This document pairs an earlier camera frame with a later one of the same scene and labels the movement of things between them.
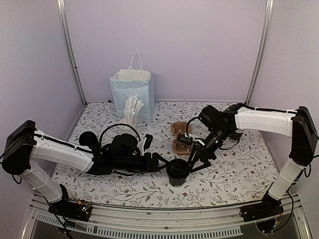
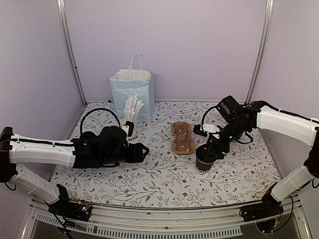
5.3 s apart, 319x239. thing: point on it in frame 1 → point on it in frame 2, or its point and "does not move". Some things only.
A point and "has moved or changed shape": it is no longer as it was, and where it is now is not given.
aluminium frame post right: (269, 5) does not move
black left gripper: (154, 167) → (135, 155)
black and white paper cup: (177, 182) has moved or changed shape
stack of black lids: (87, 138) does not move
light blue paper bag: (124, 82) does not move
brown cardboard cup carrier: (180, 127) does not move
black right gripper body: (209, 154) → (215, 144)
